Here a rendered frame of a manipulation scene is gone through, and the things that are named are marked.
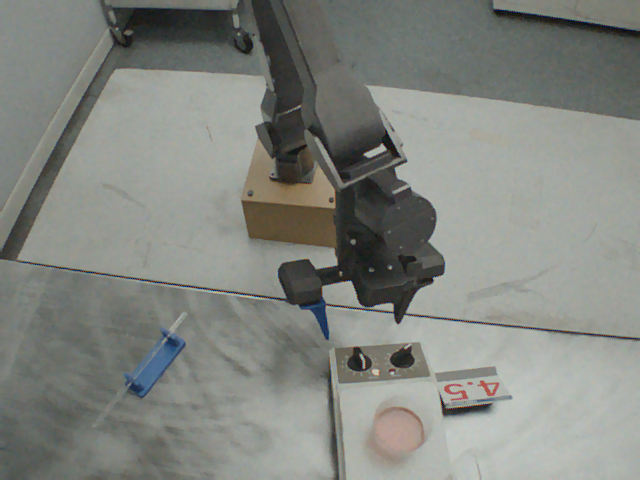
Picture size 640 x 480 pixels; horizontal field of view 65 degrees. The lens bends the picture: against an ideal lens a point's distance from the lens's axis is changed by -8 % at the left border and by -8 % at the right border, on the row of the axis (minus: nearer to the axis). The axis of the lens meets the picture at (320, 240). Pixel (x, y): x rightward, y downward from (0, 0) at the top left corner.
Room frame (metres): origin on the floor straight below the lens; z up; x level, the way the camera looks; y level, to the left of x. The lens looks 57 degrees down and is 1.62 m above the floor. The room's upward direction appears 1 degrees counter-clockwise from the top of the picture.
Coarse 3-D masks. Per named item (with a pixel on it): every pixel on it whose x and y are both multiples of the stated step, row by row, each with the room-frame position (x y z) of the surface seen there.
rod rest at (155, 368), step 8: (176, 336) 0.30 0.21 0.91; (168, 344) 0.29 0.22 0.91; (176, 344) 0.29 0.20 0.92; (184, 344) 0.29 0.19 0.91; (160, 352) 0.28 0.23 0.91; (168, 352) 0.28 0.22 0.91; (176, 352) 0.28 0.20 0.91; (152, 360) 0.27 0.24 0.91; (160, 360) 0.27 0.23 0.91; (168, 360) 0.27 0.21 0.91; (136, 368) 0.25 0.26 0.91; (144, 368) 0.25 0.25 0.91; (152, 368) 0.25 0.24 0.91; (160, 368) 0.25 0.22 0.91; (128, 376) 0.23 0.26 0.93; (144, 376) 0.24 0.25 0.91; (152, 376) 0.24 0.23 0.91; (160, 376) 0.24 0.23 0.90; (136, 384) 0.22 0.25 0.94; (144, 384) 0.23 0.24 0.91; (152, 384) 0.23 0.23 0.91; (136, 392) 0.22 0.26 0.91; (144, 392) 0.22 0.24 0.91
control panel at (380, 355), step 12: (336, 348) 0.27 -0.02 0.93; (348, 348) 0.27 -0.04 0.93; (360, 348) 0.27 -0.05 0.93; (372, 348) 0.27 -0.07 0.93; (384, 348) 0.27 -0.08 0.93; (396, 348) 0.27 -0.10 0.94; (420, 348) 0.27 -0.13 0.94; (336, 360) 0.25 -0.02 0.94; (372, 360) 0.25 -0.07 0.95; (384, 360) 0.25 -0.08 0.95; (420, 360) 0.25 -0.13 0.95; (348, 372) 0.23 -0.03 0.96; (360, 372) 0.23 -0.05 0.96; (384, 372) 0.23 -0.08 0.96; (396, 372) 0.23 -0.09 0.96; (408, 372) 0.23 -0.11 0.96; (420, 372) 0.23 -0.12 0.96
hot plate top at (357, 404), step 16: (400, 384) 0.20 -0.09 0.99; (416, 384) 0.20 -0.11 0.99; (432, 384) 0.20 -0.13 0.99; (352, 400) 0.18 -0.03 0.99; (368, 400) 0.18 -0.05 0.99; (432, 400) 0.18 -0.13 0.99; (352, 416) 0.17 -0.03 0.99; (368, 416) 0.16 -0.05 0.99; (352, 432) 0.15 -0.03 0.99; (368, 432) 0.15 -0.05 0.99; (352, 448) 0.13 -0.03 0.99; (368, 448) 0.13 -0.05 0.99; (432, 448) 0.12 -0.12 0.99; (352, 464) 0.11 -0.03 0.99; (368, 464) 0.11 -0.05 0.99; (384, 464) 0.11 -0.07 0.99; (400, 464) 0.11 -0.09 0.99; (416, 464) 0.11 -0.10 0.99; (432, 464) 0.11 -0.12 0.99; (448, 464) 0.10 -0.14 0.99
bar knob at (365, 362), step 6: (354, 348) 0.26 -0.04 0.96; (354, 354) 0.26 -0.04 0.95; (360, 354) 0.25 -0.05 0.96; (348, 360) 0.25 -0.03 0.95; (354, 360) 0.25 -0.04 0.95; (360, 360) 0.24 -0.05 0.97; (366, 360) 0.25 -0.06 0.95; (348, 366) 0.24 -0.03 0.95; (354, 366) 0.24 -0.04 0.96; (360, 366) 0.24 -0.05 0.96; (366, 366) 0.24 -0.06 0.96
